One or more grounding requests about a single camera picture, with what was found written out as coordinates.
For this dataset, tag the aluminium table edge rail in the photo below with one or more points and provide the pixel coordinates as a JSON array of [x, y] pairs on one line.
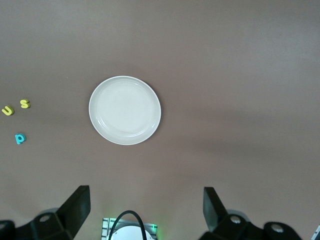
[[317, 235]]

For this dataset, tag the yellow foam letter u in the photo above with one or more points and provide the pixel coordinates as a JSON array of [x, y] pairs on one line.
[[8, 114]]

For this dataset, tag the beige brown plate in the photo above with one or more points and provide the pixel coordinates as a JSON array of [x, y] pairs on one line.
[[125, 110]]

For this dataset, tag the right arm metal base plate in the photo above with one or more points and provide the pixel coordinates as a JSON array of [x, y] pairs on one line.
[[106, 225]]

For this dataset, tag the yellow foam letter s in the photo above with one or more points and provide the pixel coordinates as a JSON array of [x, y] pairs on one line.
[[25, 103]]

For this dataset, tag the teal foam letter p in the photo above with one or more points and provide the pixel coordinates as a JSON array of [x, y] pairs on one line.
[[17, 140]]

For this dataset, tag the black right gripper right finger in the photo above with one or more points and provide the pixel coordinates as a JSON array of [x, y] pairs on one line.
[[220, 225]]

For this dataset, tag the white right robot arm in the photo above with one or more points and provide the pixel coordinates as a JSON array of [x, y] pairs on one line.
[[127, 233]]

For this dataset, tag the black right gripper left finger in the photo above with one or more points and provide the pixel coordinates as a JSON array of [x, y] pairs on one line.
[[67, 220]]

